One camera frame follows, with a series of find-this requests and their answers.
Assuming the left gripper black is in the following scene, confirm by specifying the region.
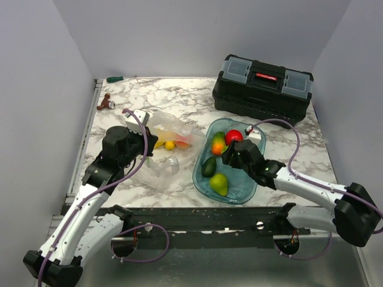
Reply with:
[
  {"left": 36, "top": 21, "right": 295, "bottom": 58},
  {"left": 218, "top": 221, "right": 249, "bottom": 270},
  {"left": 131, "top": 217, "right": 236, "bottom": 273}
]
[{"left": 120, "top": 126, "right": 159, "bottom": 168}]

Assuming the red fake fruit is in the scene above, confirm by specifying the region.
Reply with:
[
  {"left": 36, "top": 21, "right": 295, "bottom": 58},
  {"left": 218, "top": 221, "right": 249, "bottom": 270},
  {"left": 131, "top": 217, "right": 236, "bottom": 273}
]
[{"left": 225, "top": 129, "right": 244, "bottom": 146}]

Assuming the orange green fake mango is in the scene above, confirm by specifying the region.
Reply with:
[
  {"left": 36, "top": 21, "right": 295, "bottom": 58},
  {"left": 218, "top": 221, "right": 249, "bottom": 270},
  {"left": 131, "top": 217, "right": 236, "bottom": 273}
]
[{"left": 211, "top": 132, "right": 226, "bottom": 156}]

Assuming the light green fake pear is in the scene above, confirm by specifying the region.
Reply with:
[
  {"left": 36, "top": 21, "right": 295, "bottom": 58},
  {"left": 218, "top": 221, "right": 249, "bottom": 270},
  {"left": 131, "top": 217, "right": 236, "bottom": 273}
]
[{"left": 209, "top": 173, "right": 228, "bottom": 197}]

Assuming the dark green fake avocado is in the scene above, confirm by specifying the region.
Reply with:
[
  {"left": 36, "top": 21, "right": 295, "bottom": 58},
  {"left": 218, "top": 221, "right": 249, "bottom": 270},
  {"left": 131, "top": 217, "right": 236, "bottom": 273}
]
[{"left": 201, "top": 157, "right": 217, "bottom": 178}]

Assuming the translucent printed plastic bag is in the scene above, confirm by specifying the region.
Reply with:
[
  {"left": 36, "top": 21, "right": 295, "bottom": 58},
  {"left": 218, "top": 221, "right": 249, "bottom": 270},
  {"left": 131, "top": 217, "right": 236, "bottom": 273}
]
[{"left": 133, "top": 112, "right": 206, "bottom": 188}]

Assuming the yellow fake fruit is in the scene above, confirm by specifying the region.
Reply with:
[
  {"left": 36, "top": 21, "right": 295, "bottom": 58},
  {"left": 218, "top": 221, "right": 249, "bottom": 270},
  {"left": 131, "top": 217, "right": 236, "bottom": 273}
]
[{"left": 164, "top": 141, "right": 176, "bottom": 151}]

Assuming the fake peach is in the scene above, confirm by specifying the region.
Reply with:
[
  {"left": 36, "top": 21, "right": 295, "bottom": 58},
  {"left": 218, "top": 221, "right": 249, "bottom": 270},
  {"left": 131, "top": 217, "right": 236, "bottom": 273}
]
[{"left": 175, "top": 136, "right": 190, "bottom": 149}]

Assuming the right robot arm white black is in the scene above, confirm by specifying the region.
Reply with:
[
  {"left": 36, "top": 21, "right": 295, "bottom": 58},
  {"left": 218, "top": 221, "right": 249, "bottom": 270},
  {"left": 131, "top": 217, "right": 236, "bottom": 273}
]
[{"left": 221, "top": 139, "right": 382, "bottom": 247}]

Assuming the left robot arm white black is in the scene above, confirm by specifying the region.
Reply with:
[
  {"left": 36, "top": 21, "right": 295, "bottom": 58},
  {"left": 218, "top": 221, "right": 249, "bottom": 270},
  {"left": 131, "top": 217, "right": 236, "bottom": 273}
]
[{"left": 23, "top": 126, "right": 158, "bottom": 286}]

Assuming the teal transparent plastic tray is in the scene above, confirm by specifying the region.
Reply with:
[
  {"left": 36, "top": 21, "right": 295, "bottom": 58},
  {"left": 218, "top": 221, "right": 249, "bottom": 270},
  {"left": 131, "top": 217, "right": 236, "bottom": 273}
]
[{"left": 193, "top": 118, "right": 257, "bottom": 204}]

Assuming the brown water tap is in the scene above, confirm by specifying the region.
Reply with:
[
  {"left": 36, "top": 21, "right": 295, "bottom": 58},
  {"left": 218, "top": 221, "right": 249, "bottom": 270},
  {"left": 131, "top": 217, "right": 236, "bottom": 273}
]
[{"left": 96, "top": 93, "right": 116, "bottom": 111}]

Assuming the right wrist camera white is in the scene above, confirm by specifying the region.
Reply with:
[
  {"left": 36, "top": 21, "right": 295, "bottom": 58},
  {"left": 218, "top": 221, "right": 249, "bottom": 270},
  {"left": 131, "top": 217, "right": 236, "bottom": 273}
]
[{"left": 245, "top": 126, "right": 262, "bottom": 145}]

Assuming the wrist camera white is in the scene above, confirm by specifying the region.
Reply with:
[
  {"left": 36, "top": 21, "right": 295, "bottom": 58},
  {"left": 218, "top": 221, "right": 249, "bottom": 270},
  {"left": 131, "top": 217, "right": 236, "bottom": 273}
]
[
  {"left": 123, "top": 109, "right": 150, "bottom": 135},
  {"left": 245, "top": 126, "right": 262, "bottom": 145}
]

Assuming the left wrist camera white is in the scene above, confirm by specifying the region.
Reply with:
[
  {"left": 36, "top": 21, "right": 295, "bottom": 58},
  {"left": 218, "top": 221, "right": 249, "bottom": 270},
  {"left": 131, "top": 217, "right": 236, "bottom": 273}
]
[{"left": 123, "top": 109, "right": 150, "bottom": 135}]

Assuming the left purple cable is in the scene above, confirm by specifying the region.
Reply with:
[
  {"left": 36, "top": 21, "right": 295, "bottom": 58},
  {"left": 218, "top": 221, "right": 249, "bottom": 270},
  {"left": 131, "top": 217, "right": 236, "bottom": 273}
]
[{"left": 37, "top": 108, "right": 171, "bottom": 287}]

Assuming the purple cable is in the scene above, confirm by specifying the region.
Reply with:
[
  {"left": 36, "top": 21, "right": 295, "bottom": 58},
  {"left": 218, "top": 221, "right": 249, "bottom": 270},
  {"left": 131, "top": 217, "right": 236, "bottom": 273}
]
[
  {"left": 37, "top": 108, "right": 171, "bottom": 287},
  {"left": 244, "top": 118, "right": 383, "bottom": 260}
]

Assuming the green handled screwdriver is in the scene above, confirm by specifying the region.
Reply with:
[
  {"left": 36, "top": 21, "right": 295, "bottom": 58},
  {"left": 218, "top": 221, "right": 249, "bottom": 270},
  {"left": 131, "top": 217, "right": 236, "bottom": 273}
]
[{"left": 106, "top": 75, "right": 137, "bottom": 83}]

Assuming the black toolbox red handle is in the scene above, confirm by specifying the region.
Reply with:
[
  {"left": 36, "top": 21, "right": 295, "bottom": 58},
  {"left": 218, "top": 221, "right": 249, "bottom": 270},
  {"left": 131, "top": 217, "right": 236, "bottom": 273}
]
[{"left": 212, "top": 54, "right": 314, "bottom": 126}]

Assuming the black mounting base rail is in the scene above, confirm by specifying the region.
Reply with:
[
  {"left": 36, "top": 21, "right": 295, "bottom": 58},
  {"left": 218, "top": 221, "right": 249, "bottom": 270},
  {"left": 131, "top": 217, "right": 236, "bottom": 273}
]
[{"left": 98, "top": 206, "right": 312, "bottom": 251}]

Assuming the aluminium frame rail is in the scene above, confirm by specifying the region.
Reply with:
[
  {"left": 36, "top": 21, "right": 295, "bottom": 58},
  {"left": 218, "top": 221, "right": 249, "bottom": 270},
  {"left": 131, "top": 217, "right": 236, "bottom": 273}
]
[{"left": 299, "top": 212, "right": 366, "bottom": 239}]

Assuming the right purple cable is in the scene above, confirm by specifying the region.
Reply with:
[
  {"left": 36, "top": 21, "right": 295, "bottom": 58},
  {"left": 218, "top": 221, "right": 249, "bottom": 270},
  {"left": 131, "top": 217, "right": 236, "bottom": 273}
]
[{"left": 244, "top": 118, "right": 383, "bottom": 260}]

